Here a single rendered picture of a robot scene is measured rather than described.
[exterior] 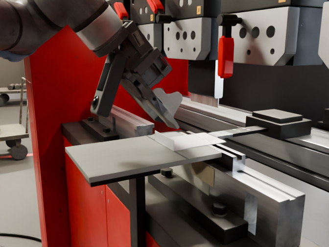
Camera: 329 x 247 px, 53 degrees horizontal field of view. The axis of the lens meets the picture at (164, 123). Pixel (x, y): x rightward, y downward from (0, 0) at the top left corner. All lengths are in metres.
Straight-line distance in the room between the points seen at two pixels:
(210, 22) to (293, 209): 0.36
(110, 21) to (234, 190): 0.37
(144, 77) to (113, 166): 0.17
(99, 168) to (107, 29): 0.23
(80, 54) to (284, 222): 1.12
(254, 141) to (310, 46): 0.48
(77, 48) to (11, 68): 6.77
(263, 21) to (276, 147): 0.45
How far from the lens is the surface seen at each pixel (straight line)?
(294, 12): 0.49
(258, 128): 0.83
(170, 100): 0.62
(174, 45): 0.72
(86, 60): 1.47
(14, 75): 8.21
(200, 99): 0.72
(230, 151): 0.67
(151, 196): 0.75
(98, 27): 0.56
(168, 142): 0.66
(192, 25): 0.66
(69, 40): 1.46
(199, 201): 0.67
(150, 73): 0.61
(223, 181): 0.64
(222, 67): 0.52
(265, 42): 0.51
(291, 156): 0.87
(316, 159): 0.82
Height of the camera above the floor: 1.20
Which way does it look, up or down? 14 degrees down
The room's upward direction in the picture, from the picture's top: straight up
